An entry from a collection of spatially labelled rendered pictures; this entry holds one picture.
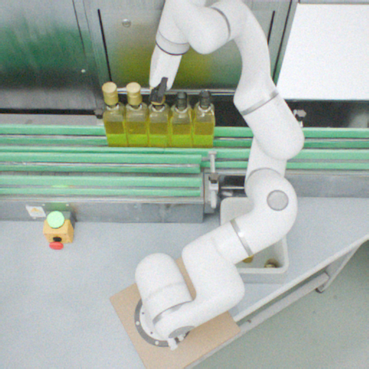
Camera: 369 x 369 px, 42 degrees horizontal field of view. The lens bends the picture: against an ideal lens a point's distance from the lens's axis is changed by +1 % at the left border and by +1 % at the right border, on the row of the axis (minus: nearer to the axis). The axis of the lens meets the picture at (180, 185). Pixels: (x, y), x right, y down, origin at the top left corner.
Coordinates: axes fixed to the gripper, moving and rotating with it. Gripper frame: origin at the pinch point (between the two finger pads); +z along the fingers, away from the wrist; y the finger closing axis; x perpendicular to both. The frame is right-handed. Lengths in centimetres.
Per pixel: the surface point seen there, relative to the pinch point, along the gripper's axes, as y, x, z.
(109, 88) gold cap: 0.3, -11.1, 2.6
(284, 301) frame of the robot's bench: 20, 70, 81
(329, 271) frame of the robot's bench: 8, 87, 73
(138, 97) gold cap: 1.2, -4.0, 2.9
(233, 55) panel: -13.1, 18.4, -4.0
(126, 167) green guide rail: 6.2, -2.5, 26.4
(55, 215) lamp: 19.1, -19.1, 36.6
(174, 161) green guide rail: 6.1, 9.5, 19.8
